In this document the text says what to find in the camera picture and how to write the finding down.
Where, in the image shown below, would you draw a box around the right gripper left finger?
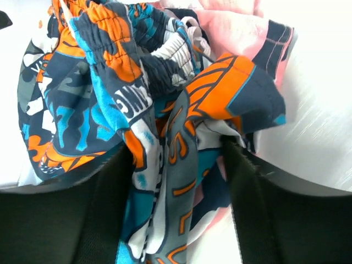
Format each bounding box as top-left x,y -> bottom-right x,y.
1,145 -> 132,263

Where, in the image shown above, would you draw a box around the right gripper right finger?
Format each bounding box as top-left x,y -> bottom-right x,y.
221,136 -> 351,263

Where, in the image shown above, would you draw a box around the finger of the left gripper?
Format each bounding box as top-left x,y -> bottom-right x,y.
0,11 -> 13,30

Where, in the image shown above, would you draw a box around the blue orange patterned shorts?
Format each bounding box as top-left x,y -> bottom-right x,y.
18,1 -> 285,263

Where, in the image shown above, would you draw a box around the pink shark print shorts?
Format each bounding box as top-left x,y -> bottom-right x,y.
157,1 -> 295,244

